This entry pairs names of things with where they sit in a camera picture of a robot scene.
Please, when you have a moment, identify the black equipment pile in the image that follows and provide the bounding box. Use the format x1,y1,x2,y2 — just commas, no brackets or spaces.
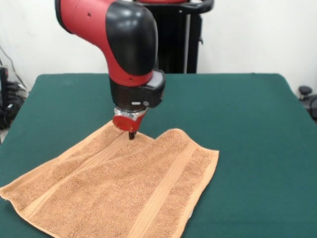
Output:
0,65,28,130

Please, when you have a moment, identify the grey chair base leg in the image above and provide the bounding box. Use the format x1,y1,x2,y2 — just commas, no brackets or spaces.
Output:
298,85,317,122

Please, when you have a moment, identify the dark green table cloth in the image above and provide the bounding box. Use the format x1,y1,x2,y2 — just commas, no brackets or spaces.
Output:
0,72,317,238

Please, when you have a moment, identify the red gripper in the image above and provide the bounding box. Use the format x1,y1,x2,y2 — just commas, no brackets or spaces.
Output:
112,110,149,141

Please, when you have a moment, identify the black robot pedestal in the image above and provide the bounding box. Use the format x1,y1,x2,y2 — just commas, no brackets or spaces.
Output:
135,0,215,74

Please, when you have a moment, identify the tan terry towel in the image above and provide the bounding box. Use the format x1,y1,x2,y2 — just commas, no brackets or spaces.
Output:
0,120,220,238

